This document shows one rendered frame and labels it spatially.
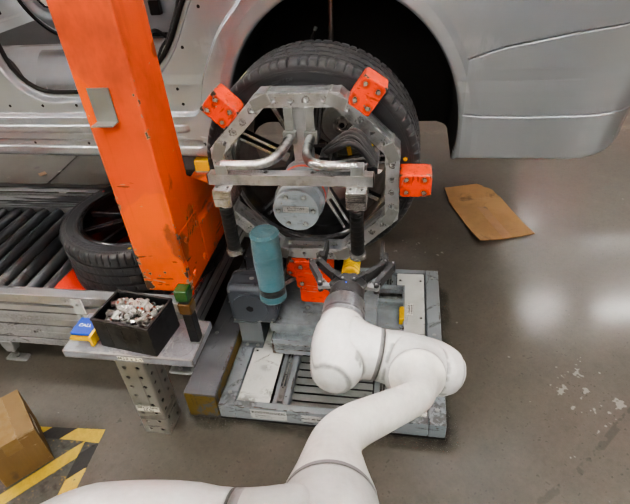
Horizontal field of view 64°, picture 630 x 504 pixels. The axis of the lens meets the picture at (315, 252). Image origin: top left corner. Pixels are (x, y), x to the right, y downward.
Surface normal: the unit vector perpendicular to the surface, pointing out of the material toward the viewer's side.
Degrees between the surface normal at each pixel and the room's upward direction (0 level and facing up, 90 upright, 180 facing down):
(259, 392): 0
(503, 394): 0
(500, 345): 0
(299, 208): 90
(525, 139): 90
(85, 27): 90
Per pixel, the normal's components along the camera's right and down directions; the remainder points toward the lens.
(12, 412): -0.07, -0.80
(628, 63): 0.07, 0.61
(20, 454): 0.64, 0.42
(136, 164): -0.16, 0.59
